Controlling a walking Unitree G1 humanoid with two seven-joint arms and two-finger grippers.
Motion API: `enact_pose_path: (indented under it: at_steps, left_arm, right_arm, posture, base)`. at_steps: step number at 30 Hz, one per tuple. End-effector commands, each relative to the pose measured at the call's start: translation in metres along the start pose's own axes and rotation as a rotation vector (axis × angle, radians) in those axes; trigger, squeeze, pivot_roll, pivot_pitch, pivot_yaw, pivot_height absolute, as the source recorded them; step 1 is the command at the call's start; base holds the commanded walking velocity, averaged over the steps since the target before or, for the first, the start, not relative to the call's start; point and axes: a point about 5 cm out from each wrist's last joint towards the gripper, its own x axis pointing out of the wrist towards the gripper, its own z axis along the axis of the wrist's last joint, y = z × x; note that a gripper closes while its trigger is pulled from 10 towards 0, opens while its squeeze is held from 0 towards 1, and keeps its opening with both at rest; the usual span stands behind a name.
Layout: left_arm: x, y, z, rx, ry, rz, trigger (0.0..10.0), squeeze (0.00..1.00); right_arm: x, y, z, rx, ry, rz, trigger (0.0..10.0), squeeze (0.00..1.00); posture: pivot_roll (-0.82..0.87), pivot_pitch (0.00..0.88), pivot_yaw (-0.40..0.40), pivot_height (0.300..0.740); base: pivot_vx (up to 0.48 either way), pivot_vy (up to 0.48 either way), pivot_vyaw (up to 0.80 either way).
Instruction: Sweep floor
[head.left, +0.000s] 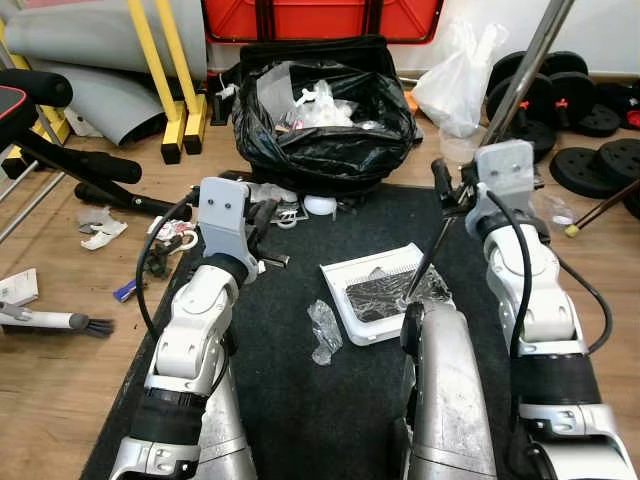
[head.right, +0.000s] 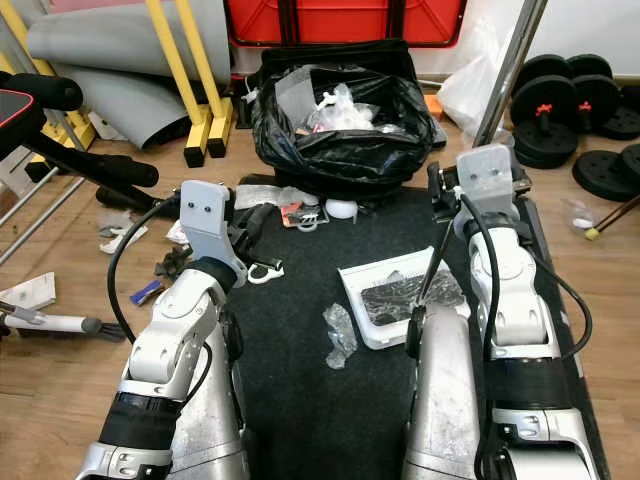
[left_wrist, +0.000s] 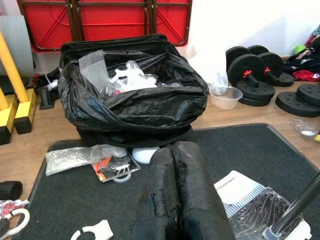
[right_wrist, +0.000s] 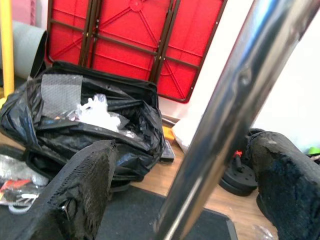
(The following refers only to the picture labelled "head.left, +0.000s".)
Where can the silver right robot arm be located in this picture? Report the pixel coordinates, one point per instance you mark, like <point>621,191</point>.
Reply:
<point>525,290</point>

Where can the black trash bag bin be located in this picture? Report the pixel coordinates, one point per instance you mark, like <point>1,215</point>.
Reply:
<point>330,160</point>

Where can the black floor mat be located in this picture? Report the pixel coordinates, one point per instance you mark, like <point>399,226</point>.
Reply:
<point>290,400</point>

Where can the chrome pole broom white sleeve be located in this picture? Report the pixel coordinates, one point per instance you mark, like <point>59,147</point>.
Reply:
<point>530,65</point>

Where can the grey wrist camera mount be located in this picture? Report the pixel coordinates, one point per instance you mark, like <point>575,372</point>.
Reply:
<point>505,170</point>
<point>222,215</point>

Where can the white flat cardboard box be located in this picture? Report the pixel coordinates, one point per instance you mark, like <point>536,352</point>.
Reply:
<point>18,288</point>

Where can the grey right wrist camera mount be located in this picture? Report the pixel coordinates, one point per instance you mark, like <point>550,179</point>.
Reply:
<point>505,170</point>

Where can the grey rolled mat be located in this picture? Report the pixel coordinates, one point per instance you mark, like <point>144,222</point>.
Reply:
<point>90,40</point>

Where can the white plastic bag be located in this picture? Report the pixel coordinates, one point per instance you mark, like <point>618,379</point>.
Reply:
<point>455,90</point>

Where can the white torn paper scrap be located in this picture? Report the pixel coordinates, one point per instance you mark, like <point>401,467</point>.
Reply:
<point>105,230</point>

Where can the black weight plate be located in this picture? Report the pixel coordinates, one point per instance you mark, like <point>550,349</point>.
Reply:
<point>625,160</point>
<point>580,170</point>

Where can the black dumbbell red collar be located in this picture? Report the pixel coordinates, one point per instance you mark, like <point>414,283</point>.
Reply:
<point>520,100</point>
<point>600,120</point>

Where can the brown stick yellow tip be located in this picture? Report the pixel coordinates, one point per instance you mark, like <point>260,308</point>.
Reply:
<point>600,215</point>

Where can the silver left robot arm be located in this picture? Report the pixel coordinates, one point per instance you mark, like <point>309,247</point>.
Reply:
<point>195,320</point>

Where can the clear plastic cup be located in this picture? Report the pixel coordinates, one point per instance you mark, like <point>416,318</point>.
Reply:
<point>460,150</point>

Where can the silver left robot leg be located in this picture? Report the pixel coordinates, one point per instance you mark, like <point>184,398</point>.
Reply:
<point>232,440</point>

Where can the black weight bench red trim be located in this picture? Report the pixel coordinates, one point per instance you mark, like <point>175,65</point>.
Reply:
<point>30,90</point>

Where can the small blue packet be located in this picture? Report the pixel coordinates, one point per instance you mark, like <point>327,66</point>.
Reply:
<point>126,291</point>

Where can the yellow metal tube frame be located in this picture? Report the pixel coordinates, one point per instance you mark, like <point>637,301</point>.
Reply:
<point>172,125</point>

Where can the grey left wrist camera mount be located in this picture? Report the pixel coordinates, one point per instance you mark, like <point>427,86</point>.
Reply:
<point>222,215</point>

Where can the clear crumpled plastic wrapper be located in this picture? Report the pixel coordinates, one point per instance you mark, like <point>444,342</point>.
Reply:
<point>325,332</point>

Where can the red folding table black frame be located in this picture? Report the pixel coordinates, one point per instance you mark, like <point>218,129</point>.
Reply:
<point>320,18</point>

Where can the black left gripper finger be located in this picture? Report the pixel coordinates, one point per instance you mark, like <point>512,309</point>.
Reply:
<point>266,215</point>

